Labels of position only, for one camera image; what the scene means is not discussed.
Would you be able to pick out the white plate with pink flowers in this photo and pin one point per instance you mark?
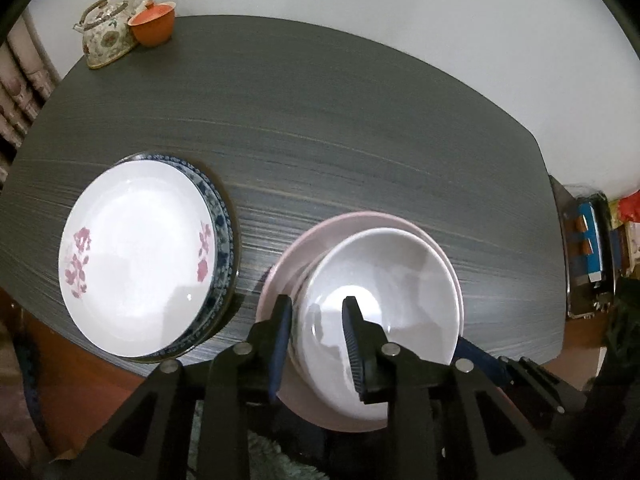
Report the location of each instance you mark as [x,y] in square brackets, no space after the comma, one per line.
[135,250]

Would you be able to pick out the pink bowl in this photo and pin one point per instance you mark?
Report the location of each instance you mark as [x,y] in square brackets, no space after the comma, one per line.
[285,270]

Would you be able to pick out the wooden side table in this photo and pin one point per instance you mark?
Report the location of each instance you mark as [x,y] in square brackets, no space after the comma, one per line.
[570,260]

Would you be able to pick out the red packet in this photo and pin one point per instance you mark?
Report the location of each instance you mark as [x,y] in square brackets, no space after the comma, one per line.
[630,207]

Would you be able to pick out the large blue floral plate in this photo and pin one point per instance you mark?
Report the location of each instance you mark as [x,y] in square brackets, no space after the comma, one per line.
[234,260]

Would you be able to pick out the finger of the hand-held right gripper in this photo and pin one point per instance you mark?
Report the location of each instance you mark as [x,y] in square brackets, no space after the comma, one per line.
[540,385]
[480,360]

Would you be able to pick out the beige patterned curtain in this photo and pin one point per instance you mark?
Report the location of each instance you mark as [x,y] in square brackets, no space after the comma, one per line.
[20,90]

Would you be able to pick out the white bowl with rabbit print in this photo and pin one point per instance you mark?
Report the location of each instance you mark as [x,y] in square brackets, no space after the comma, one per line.
[390,275]

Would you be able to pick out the orange lidded tea cup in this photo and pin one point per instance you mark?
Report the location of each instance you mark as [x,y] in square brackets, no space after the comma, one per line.
[152,27]

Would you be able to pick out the green fluffy cloth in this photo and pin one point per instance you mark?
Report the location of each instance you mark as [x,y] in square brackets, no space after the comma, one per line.
[280,460]

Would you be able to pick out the floral ceramic teapot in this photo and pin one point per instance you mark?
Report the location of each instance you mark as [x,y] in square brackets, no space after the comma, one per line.
[107,35]

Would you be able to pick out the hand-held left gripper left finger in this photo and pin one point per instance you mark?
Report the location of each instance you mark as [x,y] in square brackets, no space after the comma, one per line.
[282,345]

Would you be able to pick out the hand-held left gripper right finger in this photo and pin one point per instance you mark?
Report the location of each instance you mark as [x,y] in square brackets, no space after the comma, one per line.
[352,340]

